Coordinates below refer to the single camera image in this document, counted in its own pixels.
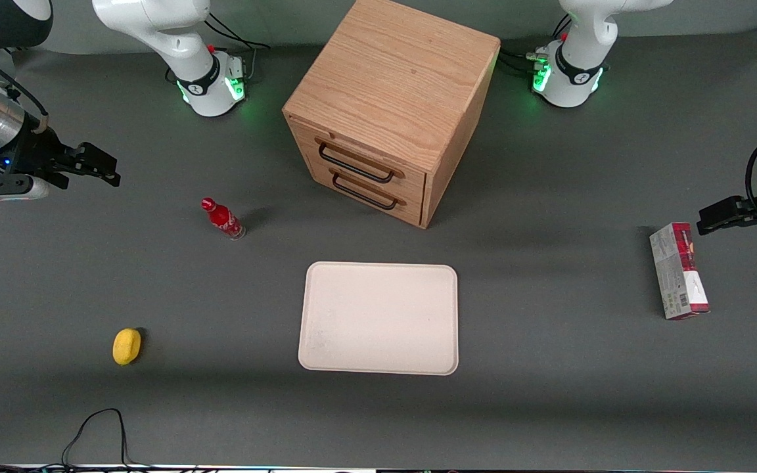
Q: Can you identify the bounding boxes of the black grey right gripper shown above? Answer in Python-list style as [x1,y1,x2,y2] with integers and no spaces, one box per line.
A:
[0,128,122,203]

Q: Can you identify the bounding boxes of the black metal drawer handle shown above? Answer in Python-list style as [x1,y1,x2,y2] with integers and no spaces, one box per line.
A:
[316,138,406,185]
[329,168,409,212]

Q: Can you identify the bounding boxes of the oak wooden drawer cabinet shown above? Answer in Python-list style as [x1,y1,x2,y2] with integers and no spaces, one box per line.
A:
[283,0,501,230]

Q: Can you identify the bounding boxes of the red and grey carton box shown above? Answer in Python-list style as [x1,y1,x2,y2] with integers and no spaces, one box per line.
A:
[649,222,712,321]

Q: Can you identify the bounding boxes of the red cola bottle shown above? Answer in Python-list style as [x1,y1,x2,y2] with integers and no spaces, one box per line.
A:
[200,197,246,241]

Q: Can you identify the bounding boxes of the beige plastic tray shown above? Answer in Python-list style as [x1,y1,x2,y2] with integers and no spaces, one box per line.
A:
[298,261,459,376]

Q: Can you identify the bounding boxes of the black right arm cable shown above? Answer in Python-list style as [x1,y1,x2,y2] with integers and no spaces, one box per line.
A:
[0,39,49,135]

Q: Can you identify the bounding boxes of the black right base cables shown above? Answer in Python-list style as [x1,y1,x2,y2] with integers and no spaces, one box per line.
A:
[166,12,272,85]

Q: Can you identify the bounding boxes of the black base cables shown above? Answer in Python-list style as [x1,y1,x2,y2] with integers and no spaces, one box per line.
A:
[497,13,575,77]
[166,12,272,85]

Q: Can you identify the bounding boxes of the black left base cables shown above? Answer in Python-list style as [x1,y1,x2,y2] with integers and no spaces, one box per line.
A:
[497,13,575,77]

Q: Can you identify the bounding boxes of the black looped floor cable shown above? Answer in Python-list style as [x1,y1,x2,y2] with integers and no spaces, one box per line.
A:
[60,408,135,471]

